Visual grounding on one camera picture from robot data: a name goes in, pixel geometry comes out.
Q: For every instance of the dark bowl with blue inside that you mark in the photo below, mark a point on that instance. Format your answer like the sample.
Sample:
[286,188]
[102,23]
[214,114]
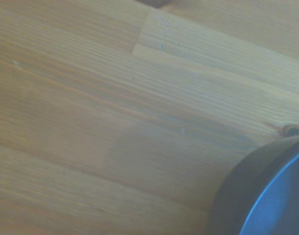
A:
[267,193]

